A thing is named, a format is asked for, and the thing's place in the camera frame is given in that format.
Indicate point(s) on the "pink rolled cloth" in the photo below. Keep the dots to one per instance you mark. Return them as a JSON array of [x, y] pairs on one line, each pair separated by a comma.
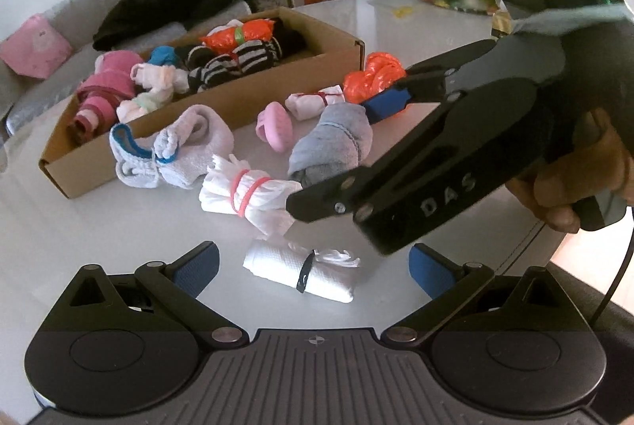
[[275, 127]]

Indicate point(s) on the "grey sofa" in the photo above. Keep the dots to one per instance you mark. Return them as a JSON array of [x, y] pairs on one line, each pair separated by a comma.
[[44, 98]]

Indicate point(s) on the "pale green sock bundle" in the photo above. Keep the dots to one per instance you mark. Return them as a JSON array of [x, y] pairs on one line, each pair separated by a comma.
[[143, 107]]

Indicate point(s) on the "white bag with black band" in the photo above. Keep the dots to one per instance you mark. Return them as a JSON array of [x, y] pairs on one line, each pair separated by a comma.
[[277, 266]]

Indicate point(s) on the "black white striped sock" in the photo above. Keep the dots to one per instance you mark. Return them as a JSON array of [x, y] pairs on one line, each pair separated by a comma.
[[228, 65]]

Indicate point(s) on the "cardboard box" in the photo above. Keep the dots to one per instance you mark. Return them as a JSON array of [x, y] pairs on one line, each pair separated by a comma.
[[208, 117]]

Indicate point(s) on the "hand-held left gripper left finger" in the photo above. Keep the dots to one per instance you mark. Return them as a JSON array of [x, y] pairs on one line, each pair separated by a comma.
[[198, 267]]

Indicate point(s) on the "white desktop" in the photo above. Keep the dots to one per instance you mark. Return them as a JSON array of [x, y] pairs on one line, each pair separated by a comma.
[[74, 231]]

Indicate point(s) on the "orange bag with green band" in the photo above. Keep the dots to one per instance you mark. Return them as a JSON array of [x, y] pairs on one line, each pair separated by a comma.
[[223, 39]]

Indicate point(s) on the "white sock with blue trim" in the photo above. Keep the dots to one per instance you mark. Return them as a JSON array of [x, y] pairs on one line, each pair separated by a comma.
[[198, 142]]

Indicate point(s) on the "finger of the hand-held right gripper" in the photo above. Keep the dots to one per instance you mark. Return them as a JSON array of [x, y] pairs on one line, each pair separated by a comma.
[[389, 105], [322, 202]]

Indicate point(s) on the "black sock ball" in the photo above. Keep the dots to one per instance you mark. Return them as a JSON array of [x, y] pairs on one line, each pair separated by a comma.
[[290, 38]]

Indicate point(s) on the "pink fluffy sock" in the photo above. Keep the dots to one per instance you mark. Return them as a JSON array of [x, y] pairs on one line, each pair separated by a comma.
[[104, 93]]

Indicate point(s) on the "orange plastic bag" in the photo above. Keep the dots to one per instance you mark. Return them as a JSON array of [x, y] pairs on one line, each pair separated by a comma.
[[369, 75]]

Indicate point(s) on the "white bag with pink band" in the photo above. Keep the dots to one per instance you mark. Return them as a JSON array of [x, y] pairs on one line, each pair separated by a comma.
[[223, 189]]

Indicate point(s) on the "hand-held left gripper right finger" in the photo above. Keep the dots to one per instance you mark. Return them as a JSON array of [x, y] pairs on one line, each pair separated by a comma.
[[428, 271]]

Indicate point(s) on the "grey sock roll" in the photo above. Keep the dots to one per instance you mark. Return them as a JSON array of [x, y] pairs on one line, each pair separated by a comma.
[[332, 142]]

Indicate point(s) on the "person's right hand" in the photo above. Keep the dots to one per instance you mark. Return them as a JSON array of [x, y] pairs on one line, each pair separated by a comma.
[[594, 167]]

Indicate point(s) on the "white bundle with red band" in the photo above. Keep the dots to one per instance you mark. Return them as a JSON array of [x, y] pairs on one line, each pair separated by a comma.
[[312, 103]]

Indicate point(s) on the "pink pillow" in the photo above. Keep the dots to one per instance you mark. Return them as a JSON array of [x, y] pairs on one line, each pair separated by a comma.
[[34, 46]]

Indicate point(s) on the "blue sock ball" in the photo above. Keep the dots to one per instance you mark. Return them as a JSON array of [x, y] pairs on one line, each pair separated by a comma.
[[162, 56]]

